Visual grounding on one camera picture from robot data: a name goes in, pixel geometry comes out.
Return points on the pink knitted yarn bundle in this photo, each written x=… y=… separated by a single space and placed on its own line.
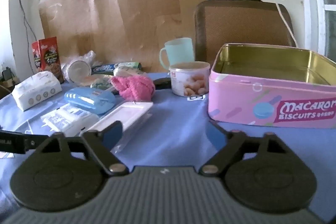
x=134 y=88

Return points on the white blue wipes packet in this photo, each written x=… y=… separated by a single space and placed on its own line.
x=70 y=120

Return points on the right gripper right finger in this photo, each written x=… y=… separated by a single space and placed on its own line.
x=227 y=144

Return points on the round biscuit can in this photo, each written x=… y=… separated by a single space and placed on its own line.
x=190 y=79

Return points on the mint green plastic mug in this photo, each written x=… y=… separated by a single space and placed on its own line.
x=179 y=50

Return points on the brown cardboard sheet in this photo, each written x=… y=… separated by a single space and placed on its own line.
x=117 y=30

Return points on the blue green toothpaste box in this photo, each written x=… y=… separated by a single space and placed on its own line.
x=108 y=69

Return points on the blue plastic case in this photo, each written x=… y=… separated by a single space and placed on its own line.
x=93 y=100

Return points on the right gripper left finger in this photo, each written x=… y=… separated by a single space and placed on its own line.
x=100 y=144

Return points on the red snack box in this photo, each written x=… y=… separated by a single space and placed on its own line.
x=46 y=57

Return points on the white tissue pack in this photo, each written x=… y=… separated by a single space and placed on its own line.
x=35 y=90

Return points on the clear plastic wrapped cup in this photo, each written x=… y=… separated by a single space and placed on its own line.
x=76 y=68

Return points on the brown chair backrest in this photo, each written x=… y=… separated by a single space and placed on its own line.
x=218 y=22

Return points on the green white soft packet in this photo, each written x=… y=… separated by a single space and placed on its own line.
x=102 y=83

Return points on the black qr marker sticker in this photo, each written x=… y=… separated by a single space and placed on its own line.
x=196 y=98

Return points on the pink macaron biscuit tin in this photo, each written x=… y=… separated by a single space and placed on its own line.
x=266 y=85

